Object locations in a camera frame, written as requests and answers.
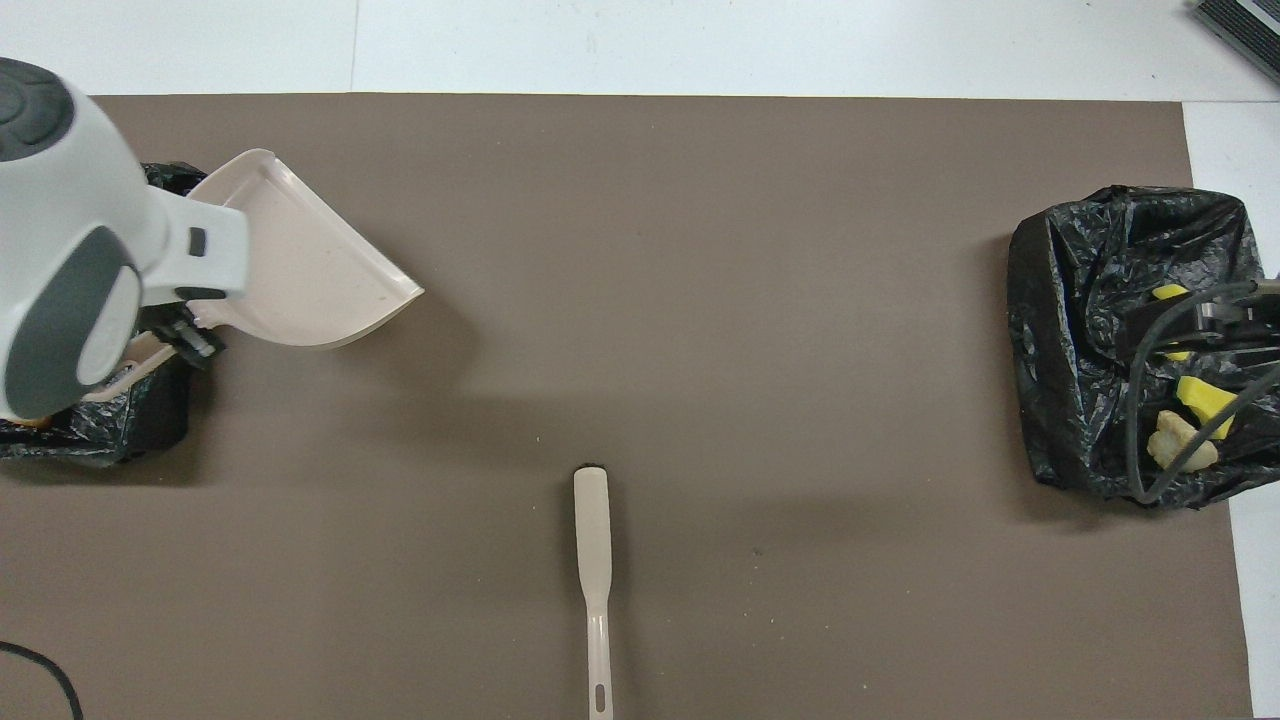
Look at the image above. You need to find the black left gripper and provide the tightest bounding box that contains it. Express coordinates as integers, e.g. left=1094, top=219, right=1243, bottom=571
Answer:
left=135, top=303, right=227, bottom=373

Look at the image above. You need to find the beige plastic dustpan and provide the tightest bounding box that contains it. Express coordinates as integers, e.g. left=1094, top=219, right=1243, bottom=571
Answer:
left=80, top=148, right=426, bottom=404

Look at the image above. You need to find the beige hand brush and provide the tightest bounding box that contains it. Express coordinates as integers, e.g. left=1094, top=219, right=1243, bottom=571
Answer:
left=572, top=465, right=615, bottom=720

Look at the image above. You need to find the notched yellow sponge block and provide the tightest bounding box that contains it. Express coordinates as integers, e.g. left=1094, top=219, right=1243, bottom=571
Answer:
left=1150, top=284, right=1196, bottom=363

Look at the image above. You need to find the striped orange bread piece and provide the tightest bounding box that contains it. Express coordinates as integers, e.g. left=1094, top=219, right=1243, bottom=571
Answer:
left=1145, top=410, right=1219, bottom=474

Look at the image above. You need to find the small curved yellow sponge piece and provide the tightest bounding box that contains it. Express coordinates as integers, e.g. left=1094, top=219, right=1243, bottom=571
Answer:
left=1175, top=375, right=1241, bottom=441

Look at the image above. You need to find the bin with black trash bag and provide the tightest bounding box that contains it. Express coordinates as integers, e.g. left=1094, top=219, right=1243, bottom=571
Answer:
left=1006, top=184, right=1280, bottom=513
left=0, top=162, right=216, bottom=469

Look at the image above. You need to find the brown table mat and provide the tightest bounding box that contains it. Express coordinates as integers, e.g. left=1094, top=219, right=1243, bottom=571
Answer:
left=0, top=93, right=1253, bottom=720

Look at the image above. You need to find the dark ribbed panel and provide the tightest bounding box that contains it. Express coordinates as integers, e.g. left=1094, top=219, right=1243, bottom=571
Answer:
left=1192, top=0, right=1280, bottom=86

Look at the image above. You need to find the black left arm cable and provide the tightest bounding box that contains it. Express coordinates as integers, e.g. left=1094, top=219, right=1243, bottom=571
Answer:
left=0, top=640, right=86, bottom=720

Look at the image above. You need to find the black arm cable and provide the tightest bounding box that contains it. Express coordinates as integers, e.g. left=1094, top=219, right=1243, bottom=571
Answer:
left=1120, top=282, right=1280, bottom=506
left=0, top=640, right=86, bottom=720

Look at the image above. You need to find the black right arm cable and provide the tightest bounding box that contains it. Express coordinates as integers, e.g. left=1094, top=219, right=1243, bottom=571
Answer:
left=1120, top=282, right=1280, bottom=506

